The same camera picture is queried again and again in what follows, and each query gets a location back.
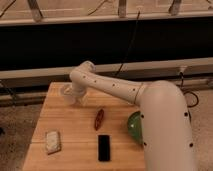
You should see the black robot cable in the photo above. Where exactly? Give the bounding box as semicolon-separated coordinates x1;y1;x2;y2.
179;71;200;121

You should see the black rectangular phone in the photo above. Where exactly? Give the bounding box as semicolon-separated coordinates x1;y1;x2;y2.
98;135;110;162

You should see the white sponge block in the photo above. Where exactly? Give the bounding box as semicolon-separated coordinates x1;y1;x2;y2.
45;131;61;155

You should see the translucent white cup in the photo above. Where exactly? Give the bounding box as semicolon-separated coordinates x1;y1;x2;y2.
59;84;76;105

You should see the red brown oblong object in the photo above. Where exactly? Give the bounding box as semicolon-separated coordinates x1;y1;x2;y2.
94;109;104;131

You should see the green ceramic bowl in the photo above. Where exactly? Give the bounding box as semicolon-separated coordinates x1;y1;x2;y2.
127;111;143;144

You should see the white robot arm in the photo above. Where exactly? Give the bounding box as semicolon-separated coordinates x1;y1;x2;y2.
70;61;197;171

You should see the black hanging cable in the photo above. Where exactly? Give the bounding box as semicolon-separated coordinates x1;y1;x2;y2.
111;10;141;78

